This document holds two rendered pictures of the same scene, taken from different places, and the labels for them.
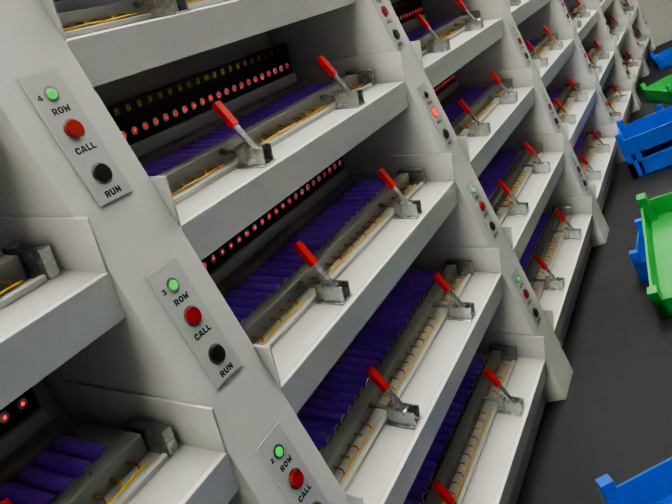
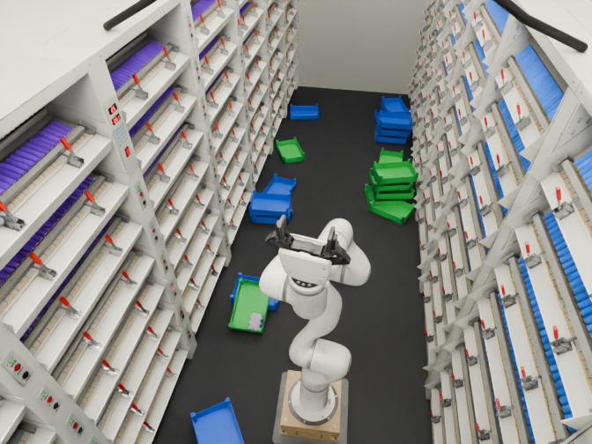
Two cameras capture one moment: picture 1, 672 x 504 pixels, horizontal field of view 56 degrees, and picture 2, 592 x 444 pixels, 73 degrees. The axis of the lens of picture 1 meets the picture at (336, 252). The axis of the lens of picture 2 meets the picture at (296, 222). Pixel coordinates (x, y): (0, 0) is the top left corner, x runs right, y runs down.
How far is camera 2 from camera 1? 1.47 m
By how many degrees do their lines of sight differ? 39
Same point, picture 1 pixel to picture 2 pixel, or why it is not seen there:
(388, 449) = (134, 426)
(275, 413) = not seen: outside the picture
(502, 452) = (166, 396)
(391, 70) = (161, 283)
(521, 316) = (184, 341)
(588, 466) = (190, 394)
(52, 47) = (70, 406)
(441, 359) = (154, 382)
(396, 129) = not seen: hidden behind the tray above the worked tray
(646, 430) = (210, 383)
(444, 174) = (170, 308)
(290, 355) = (114, 426)
